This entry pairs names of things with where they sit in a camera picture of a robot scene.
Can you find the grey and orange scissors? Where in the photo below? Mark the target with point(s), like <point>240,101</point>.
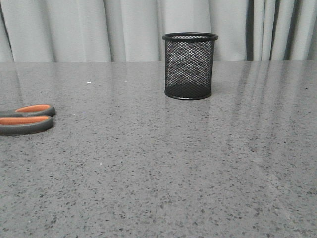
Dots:
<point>27,120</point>

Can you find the black mesh pen holder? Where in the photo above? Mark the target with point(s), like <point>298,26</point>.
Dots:
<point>188,64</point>

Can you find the grey curtain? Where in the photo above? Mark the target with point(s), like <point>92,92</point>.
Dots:
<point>132,30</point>

